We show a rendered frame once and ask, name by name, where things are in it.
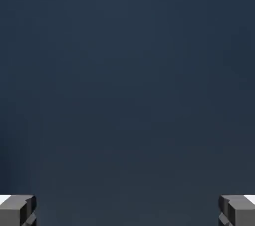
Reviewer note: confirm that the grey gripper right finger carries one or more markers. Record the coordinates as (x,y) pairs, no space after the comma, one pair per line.
(240,212)

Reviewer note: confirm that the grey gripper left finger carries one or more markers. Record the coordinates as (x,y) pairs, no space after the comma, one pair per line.
(14,211)

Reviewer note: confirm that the dark blue cabinet door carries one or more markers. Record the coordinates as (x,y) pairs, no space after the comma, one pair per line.
(127,90)

